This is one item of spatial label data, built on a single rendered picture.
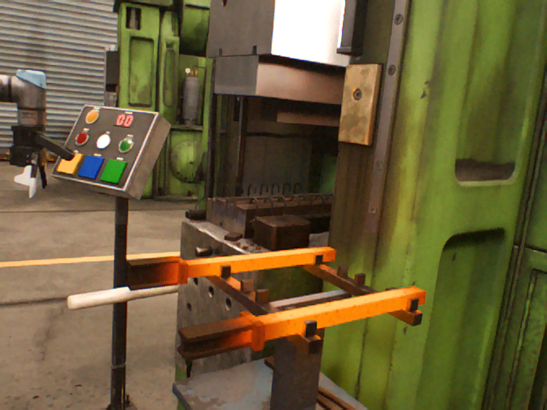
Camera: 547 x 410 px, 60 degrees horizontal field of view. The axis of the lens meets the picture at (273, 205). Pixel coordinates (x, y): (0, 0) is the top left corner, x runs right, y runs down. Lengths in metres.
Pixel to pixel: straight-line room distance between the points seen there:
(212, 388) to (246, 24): 0.83
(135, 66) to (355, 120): 5.20
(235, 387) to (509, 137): 0.88
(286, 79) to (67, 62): 8.05
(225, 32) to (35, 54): 7.91
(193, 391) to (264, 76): 0.72
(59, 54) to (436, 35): 8.41
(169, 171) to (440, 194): 5.28
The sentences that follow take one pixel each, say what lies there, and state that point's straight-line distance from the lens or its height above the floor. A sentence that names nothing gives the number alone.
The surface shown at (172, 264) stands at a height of 0.97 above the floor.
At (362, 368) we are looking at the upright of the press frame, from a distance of 1.19.
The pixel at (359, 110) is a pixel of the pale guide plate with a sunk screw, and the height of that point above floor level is 1.26.
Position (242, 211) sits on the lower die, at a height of 0.98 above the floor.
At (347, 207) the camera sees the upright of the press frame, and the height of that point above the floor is 1.04.
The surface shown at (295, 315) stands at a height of 0.97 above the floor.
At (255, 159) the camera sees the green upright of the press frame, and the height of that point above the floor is 1.08.
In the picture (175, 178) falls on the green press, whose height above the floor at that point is 0.28.
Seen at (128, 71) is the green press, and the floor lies 1.52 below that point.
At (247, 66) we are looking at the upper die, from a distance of 1.22.
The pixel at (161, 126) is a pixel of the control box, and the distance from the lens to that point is 1.62.
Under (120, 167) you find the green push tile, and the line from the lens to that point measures 1.57.
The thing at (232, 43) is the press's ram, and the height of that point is 1.40.
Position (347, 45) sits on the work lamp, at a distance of 1.11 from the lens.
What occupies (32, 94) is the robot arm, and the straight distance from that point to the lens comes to 1.53.
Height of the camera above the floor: 1.24
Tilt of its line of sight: 11 degrees down
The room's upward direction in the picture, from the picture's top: 5 degrees clockwise
